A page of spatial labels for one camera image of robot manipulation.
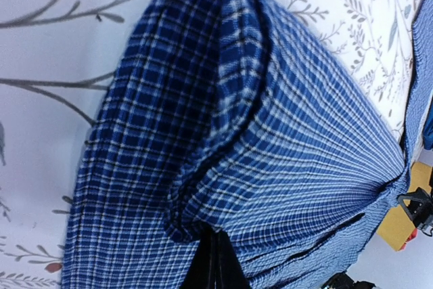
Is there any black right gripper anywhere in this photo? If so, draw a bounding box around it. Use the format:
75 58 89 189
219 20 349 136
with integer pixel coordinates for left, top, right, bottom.
321 187 432 289

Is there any orange garment in basket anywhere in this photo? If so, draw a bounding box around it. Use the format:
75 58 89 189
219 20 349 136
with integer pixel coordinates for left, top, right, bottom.
405 229 417 243

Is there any yellow plastic laundry basket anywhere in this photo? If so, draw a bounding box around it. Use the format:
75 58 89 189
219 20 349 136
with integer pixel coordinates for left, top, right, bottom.
376 162 432 252

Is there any floral patterned table cloth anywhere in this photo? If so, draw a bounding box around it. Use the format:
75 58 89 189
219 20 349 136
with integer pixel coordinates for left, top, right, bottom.
1 0 421 288

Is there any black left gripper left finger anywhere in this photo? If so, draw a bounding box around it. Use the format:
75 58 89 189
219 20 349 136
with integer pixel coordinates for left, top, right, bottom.
182 229 217 289

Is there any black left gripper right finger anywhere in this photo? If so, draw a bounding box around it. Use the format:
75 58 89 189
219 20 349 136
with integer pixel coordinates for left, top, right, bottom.
216 231 250 289

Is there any blue checkered button shirt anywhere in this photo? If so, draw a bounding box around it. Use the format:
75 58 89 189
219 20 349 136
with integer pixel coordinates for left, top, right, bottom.
61 0 432 288

